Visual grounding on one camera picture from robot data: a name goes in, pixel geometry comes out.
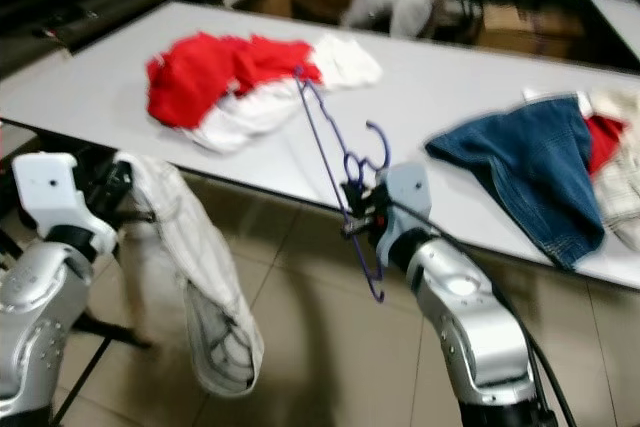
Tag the cream cloth garment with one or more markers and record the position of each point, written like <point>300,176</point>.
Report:
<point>200,267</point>

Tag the blue denim garment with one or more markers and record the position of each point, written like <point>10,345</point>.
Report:
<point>520,167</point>

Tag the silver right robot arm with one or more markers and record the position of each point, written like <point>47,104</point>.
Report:
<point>470,327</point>

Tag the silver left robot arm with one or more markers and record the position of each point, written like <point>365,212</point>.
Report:
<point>40,337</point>

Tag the white table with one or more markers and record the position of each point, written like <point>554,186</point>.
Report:
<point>90,77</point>

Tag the white garment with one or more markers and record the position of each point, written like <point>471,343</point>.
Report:
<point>250,112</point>

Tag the black low cabinet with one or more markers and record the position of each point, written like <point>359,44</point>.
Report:
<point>80,7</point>

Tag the white bag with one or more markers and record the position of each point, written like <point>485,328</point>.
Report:
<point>380,2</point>

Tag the brown cardboard box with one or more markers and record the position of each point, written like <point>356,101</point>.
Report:
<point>520,25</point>

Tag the small red garment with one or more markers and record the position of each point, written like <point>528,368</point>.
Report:
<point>603,142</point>

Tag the cream plaid garment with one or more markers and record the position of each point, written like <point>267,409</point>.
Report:
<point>622,187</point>

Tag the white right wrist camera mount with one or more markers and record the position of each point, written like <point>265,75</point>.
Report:
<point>405,197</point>

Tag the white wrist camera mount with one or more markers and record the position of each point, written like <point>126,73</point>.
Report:
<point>50,192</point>
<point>405,197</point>

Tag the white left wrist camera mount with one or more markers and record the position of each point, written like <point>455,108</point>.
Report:
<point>50,192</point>

